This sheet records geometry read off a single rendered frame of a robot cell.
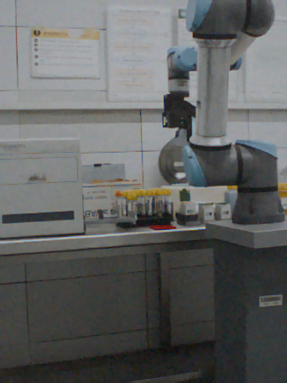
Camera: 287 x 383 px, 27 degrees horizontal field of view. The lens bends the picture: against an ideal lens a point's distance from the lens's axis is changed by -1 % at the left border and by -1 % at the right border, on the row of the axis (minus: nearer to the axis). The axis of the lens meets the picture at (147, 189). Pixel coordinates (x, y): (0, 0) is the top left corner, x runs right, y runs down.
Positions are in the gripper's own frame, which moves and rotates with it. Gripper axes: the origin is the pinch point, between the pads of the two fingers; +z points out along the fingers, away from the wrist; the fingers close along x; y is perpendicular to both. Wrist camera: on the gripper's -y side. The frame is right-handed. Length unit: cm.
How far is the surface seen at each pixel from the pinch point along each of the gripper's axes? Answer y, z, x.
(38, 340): 46, 76, -56
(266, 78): -64, -34, -57
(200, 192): -13.4, 15.2, -21.0
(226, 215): -14.1, 22.0, 0.8
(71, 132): 29, -10, -56
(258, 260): -1, 29, 48
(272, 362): -5, 58, 48
